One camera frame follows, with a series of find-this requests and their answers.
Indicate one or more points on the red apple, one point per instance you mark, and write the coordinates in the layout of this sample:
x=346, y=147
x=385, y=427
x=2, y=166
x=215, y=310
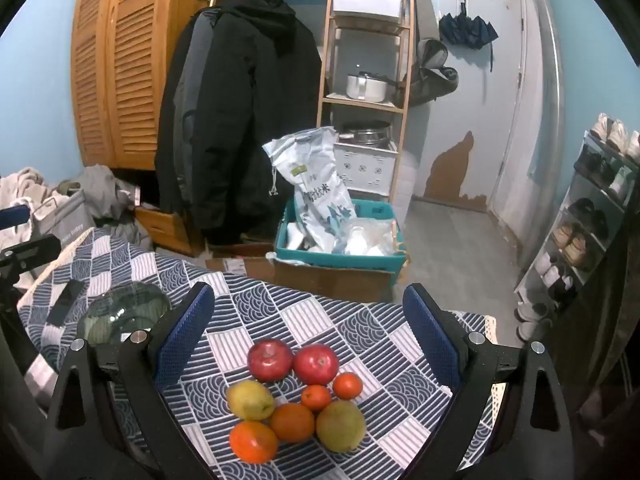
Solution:
x=316, y=364
x=270, y=360

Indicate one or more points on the dark blue umbrella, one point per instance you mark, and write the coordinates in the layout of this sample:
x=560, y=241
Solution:
x=467, y=30

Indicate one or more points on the white plastic storage box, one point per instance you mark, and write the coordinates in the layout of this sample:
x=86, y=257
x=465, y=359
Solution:
x=367, y=2

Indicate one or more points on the white patterned storage bin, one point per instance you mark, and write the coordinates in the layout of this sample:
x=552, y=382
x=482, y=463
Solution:
x=365, y=167

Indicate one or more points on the steel steamer pot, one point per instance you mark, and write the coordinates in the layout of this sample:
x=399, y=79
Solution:
x=365, y=135

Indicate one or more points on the yellow pear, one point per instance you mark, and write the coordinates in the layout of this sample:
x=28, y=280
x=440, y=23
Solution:
x=250, y=400

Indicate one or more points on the orange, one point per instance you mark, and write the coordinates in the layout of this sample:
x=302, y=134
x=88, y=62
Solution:
x=292, y=422
x=253, y=441

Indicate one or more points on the olive green backpack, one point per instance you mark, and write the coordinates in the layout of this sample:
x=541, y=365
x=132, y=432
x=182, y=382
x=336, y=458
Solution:
x=430, y=80

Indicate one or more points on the grey clothing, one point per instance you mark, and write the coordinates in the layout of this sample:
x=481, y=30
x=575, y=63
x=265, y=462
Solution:
x=105, y=190

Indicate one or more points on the wooden louvred wardrobe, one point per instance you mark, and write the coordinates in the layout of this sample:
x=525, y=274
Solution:
x=125, y=60

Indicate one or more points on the wooden shelf rack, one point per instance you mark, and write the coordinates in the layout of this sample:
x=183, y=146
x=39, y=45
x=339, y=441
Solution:
x=350, y=103

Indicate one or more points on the white door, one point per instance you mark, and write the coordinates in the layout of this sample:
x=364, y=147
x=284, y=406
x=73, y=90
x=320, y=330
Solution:
x=480, y=110

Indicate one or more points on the shoe rack with shoes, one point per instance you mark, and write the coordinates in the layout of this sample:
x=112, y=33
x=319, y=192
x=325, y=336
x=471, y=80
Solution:
x=575, y=250

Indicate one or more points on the white rice bag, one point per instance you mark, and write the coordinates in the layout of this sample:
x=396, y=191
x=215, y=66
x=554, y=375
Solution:
x=315, y=195

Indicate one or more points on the clear plastic bag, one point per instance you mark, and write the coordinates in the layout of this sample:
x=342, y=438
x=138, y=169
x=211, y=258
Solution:
x=370, y=237

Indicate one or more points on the grey metal pipe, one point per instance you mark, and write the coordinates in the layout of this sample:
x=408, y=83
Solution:
x=550, y=60

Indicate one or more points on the teal box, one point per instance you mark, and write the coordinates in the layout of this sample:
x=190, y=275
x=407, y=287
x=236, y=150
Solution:
x=340, y=262

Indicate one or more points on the small tangerine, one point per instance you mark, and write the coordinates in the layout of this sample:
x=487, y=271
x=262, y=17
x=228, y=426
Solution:
x=348, y=386
x=316, y=397

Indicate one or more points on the white fleece clothing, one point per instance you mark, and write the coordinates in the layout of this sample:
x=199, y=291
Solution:
x=20, y=185

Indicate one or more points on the black phone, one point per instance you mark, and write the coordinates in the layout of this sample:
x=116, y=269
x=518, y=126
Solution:
x=67, y=300

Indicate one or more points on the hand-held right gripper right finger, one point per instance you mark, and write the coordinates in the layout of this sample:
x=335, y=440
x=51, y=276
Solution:
x=425, y=330

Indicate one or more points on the grey fabric storage bag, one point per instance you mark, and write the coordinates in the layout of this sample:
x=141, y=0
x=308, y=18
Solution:
x=70, y=220

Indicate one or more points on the steel pot with lid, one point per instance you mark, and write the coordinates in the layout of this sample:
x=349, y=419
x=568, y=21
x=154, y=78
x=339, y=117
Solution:
x=367, y=87

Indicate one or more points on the dark grey jacket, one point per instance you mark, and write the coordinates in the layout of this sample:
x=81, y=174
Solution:
x=185, y=90

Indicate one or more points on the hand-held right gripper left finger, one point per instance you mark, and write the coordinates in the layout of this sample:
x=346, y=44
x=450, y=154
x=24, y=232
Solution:
x=185, y=335

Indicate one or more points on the blue patterned tablecloth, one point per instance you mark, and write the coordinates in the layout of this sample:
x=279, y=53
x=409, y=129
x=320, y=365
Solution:
x=320, y=320

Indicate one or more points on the brown cardboard box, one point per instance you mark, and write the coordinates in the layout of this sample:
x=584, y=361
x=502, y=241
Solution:
x=325, y=285

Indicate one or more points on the green pear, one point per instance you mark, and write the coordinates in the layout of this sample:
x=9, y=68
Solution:
x=341, y=426

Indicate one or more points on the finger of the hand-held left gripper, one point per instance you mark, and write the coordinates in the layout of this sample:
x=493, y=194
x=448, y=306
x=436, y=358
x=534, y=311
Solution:
x=12, y=215
x=30, y=252

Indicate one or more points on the black hooded coat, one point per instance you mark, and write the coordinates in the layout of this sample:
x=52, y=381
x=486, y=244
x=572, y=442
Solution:
x=260, y=110

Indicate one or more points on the clear glass bowl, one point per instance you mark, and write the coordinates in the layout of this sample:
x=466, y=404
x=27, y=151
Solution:
x=125, y=307

